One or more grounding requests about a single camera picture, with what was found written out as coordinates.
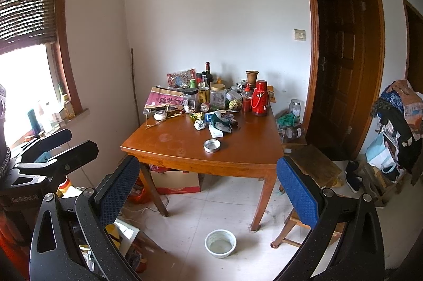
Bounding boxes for small red can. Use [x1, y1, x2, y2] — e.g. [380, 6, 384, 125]
[200, 102, 210, 113]

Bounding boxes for pink paper gift bag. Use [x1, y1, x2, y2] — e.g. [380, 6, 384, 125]
[144, 86, 183, 113]

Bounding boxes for dark wine bottle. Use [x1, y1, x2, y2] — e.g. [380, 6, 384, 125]
[205, 62, 214, 86]

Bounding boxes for wooden stool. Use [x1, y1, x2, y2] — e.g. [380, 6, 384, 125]
[270, 145, 343, 249]

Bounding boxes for red sauce bottle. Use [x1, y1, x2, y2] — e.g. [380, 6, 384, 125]
[242, 83, 252, 113]

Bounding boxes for yellow green pinecone ornament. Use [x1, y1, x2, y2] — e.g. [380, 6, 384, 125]
[228, 99, 242, 111]

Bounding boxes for green cloth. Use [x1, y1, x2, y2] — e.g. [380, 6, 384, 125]
[276, 113, 299, 128]

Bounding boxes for white paper box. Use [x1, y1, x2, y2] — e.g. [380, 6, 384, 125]
[208, 123, 224, 139]

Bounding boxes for small white round device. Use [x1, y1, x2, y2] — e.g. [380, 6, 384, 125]
[153, 110, 168, 121]

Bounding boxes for red white cardboard box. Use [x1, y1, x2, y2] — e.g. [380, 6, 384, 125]
[151, 171, 201, 195]

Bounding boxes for wall light switch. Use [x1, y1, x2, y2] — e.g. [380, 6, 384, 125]
[294, 29, 306, 42]

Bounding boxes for brown clay vase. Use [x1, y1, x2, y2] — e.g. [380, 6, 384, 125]
[246, 70, 259, 88]

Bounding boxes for black shoes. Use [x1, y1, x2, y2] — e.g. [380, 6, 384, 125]
[344, 161, 363, 193]

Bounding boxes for black lid glass jar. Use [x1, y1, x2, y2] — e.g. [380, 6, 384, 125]
[183, 88, 199, 114]

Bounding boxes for gold lid plastic jar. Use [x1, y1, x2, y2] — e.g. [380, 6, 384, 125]
[210, 83, 227, 110]

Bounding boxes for white trash bin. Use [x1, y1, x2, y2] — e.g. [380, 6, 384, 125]
[204, 229, 237, 259]

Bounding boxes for foil ball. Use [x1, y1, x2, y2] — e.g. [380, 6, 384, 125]
[194, 120, 206, 130]

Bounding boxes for low wooden side table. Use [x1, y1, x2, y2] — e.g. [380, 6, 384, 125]
[281, 136, 307, 154]

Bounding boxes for lying metal lid jar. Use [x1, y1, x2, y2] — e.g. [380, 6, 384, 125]
[285, 125, 303, 141]

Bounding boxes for wooden dining table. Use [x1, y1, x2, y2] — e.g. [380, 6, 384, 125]
[120, 102, 286, 232]

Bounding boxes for dark wooden door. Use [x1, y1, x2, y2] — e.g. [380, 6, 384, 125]
[303, 0, 385, 161]

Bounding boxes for yellow green snack wrapper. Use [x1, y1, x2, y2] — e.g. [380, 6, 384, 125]
[189, 112, 204, 120]

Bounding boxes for red thermos flask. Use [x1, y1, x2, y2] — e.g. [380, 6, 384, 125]
[251, 80, 269, 116]

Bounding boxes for round metal tin lid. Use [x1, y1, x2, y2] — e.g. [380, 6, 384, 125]
[203, 139, 222, 153]

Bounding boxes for clothes rack pile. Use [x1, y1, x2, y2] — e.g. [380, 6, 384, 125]
[370, 79, 422, 178]

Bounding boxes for glass jar on side table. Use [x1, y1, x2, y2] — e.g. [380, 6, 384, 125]
[289, 99, 301, 119]

